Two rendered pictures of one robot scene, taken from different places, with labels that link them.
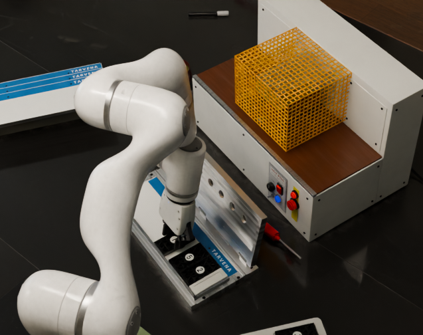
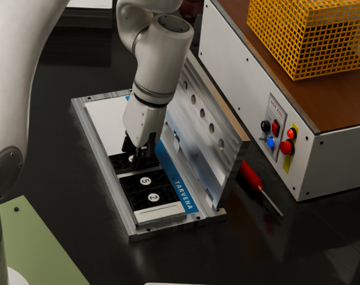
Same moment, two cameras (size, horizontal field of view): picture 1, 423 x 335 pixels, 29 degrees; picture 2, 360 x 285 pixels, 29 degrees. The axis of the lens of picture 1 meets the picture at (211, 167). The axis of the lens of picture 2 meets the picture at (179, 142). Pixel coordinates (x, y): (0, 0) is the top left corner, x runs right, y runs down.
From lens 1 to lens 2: 0.77 m
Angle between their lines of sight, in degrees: 8
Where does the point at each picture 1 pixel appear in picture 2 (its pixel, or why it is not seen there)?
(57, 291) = not seen: outside the picture
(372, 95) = not seen: outside the picture
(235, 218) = (212, 144)
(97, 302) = not seen: outside the picture
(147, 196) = (119, 110)
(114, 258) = not seen: outside the picture
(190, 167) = (168, 53)
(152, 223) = (115, 137)
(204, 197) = (182, 118)
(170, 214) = (134, 119)
